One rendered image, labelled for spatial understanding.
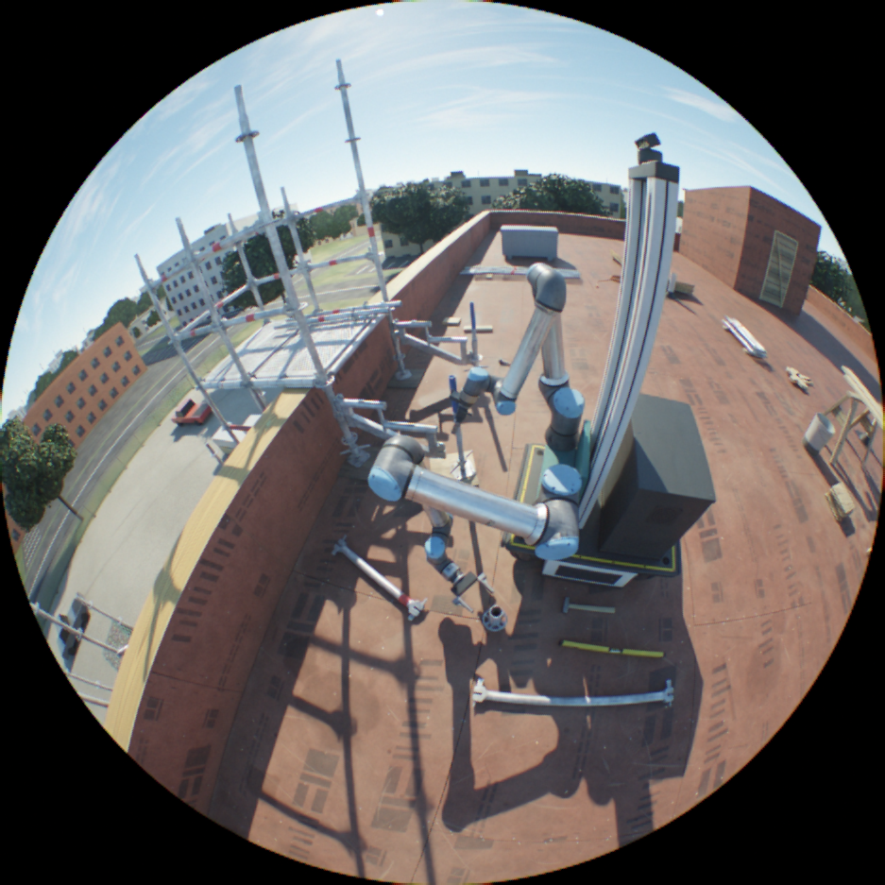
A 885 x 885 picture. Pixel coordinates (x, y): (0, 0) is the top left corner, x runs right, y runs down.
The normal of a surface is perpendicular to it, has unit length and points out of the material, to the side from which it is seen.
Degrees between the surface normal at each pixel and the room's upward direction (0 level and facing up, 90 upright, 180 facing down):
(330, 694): 0
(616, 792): 0
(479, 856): 0
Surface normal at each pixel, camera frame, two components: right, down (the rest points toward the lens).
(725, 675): -0.12, -0.69
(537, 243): -0.23, 0.72
